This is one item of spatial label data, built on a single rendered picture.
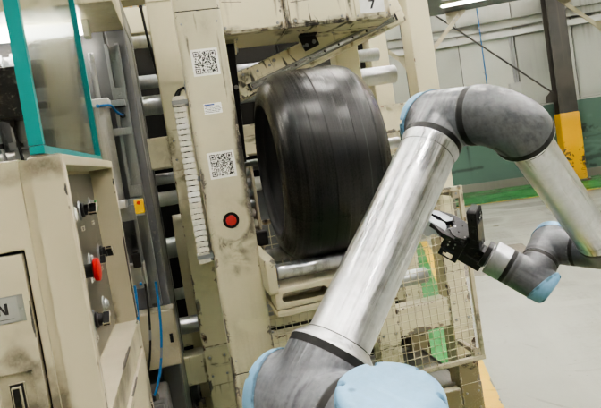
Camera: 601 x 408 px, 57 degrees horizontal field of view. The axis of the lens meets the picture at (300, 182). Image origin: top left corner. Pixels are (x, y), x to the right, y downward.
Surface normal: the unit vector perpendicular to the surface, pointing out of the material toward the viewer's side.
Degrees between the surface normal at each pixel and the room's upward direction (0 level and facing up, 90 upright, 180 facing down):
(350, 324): 64
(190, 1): 90
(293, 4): 90
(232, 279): 90
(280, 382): 44
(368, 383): 10
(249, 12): 90
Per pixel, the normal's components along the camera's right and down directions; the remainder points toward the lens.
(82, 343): 0.21, 0.02
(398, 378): -0.07, -0.98
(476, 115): -0.53, 0.11
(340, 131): 0.16, -0.25
